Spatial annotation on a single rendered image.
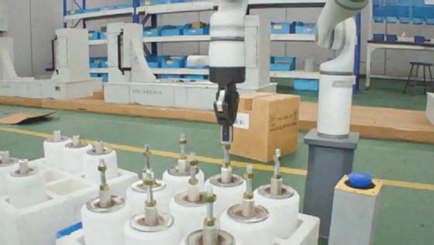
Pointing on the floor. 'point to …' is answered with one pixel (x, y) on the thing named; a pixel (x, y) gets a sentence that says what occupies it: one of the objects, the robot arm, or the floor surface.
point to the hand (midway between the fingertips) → (227, 133)
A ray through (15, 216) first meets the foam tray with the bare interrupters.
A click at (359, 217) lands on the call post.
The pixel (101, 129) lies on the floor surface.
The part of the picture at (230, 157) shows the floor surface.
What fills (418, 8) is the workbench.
